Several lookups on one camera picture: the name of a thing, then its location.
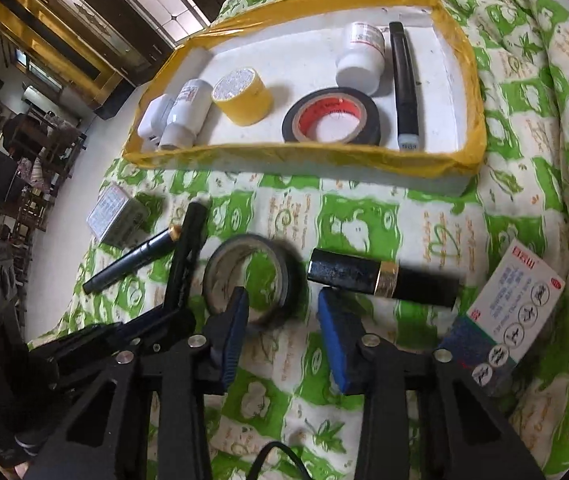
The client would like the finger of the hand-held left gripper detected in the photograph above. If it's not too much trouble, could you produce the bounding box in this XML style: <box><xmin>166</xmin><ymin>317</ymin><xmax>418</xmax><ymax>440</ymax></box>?
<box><xmin>32</xmin><ymin>307</ymin><xmax>196</xmax><ymax>386</ymax></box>

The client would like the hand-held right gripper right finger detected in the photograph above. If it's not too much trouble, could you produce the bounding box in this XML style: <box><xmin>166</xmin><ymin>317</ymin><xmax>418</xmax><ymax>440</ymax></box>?
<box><xmin>317</xmin><ymin>292</ymin><xmax>545</xmax><ymax>480</ymax></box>

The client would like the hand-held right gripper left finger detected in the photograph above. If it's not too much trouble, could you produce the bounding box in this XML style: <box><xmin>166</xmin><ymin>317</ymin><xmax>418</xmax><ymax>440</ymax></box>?
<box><xmin>27</xmin><ymin>286</ymin><xmax>250</xmax><ymax>480</ymax></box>

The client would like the plain black tape roll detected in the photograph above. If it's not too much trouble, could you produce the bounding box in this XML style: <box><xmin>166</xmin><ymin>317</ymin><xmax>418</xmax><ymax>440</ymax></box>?
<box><xmin>203</xmin><ymin>233</ymin><xmax>306</xmax><ymax>331</ymax></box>

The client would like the black marker pen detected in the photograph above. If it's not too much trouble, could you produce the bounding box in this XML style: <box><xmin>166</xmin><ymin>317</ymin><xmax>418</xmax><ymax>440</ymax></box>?
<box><xmin>163</xmin><ymin>202</ymin><xmax>210</xmax><ymax>317</ymax></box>

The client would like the white charger adapter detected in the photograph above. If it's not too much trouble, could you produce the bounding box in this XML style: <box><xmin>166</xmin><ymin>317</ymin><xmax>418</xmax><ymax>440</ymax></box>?
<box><xmin>138</xmin><ymin>95</ymin><xmax>175</xmax><ymax>152</ymax></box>

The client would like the black tape roll red core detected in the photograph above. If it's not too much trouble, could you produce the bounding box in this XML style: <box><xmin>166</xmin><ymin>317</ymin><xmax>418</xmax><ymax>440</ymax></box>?
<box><xmin>281</xmin><ymin>87</ymin><xmax>382</xmax><ymax>147</ymax></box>

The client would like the white bottle grey label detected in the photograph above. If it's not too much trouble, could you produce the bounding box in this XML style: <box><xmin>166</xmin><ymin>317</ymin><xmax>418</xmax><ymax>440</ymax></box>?
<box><xmin>158</xmin><ymin>79</ymin><xmax>214</xmax><ymax>150</ymax></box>

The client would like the yellow tape roll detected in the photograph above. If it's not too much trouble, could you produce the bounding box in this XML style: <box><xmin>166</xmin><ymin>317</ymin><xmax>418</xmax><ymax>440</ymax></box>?
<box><xmin>213</xmin><ymin>66</ymin><xmax>271</xmax><ymax>126</ymax></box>

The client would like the long black box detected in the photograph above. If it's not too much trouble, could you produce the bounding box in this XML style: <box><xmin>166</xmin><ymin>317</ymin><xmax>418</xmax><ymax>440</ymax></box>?
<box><xmin>388</xmin><ymin>21</ymin><xmax>421</xmax><ymax>152</ymax></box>

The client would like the white foam tray yellow tape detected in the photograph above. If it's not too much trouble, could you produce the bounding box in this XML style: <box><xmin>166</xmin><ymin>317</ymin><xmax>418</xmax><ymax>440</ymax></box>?
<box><xmin>122</xmin><ymin>0</ymin><xmax>487</xmax><ymax>196</ymax></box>

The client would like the white bottle red label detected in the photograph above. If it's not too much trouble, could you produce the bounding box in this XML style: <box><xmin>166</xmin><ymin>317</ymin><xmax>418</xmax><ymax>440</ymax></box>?
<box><xmin>335</xmin><ymin>21</ymin><xmax>386</xmax><ymax>96</ymax></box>

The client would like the black case gold band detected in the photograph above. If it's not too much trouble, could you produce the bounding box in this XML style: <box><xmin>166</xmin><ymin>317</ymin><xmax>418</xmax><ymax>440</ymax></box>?
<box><xmin>307</xmin><ymin>248</ymin><xmax>461</xmax><ymax>309</ymax></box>

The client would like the small grey box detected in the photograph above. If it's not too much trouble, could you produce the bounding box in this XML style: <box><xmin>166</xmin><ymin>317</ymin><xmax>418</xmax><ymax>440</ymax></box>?
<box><xmin>87</xmin><ymin>183</ymin><xmax>149</xmax><ymax>249</ymax></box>

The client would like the white blue medicine box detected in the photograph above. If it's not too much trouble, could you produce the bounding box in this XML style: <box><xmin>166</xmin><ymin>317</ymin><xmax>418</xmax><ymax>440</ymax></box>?
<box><xmin>438</xmin><ymin>245</ymin><xmax>565</xmax><ymax>388</ymax></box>

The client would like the dark wooden chair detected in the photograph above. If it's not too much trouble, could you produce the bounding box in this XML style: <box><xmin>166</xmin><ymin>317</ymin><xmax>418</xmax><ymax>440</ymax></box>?
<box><xmin>0</xmin><ymin>110</ymin><xmax>88</xmax><ymax>233</ymax></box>

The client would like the golden framed cabinet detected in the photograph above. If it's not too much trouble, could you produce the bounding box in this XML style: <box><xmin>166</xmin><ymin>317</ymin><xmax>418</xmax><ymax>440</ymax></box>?
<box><xmin>0</xmin><ymin>0</ymin><xmax>132</xmax><ymax>121</ymax></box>

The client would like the wooden stained glass door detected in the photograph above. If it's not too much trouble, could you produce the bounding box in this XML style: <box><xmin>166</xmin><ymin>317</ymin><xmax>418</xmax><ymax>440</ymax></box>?
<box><xmin>29</xmin><ymin>0</ymin><xmax>260</xmax><ymax>77</ymax></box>

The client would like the black pen gold ring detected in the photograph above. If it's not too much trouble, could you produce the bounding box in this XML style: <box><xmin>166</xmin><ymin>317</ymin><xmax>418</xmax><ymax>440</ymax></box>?
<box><xmin>82</xmin><ymin>226</ymin><xmax>182</xmax><ymax>295</ymax></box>

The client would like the black cable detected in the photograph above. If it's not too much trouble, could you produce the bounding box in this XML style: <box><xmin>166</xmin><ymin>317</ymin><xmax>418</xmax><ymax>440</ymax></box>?
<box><xmin>247</xmin><ymin>441</ymin><xmax>315</xmax><ymax>480</ymax></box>

